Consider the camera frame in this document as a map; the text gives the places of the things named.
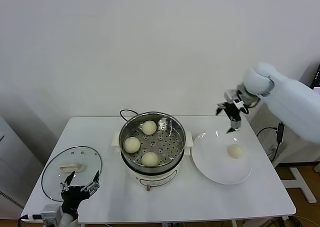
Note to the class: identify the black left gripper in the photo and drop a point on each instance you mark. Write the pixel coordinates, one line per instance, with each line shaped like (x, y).
(73, 197)

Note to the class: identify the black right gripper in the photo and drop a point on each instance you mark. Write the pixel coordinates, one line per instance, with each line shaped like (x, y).
(233, 112)

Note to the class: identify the round glass pot lid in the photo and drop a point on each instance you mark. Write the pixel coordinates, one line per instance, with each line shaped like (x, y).
(75, 154)

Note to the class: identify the white steamed baozi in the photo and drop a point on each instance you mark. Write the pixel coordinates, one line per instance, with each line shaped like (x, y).
(132, 145)
(150, 159)
(149, 127)
(235, 152)

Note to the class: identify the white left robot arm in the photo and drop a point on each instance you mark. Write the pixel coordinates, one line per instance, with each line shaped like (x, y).
(66, 220)

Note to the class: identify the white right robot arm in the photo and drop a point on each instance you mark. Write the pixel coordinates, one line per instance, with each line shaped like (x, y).
(287, 104)

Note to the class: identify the stainless steel steamer basket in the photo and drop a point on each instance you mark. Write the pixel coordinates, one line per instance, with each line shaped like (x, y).
(165, 142)

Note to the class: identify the white round plate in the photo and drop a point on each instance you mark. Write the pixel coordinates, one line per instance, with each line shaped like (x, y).
(217, 167)

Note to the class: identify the white floor cabinet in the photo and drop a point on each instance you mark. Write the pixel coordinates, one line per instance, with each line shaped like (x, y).
(15, 162)

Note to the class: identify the black laptop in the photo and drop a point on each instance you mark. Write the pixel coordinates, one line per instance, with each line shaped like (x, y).
(317, 77)

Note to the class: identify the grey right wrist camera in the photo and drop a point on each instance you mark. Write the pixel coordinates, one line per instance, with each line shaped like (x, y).
(233, 98)

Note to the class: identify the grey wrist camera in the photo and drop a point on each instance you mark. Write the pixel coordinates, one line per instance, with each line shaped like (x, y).
(51, 214)
(233, 98)

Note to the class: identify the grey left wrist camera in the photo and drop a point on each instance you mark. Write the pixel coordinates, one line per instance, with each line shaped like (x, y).
(51, 214)

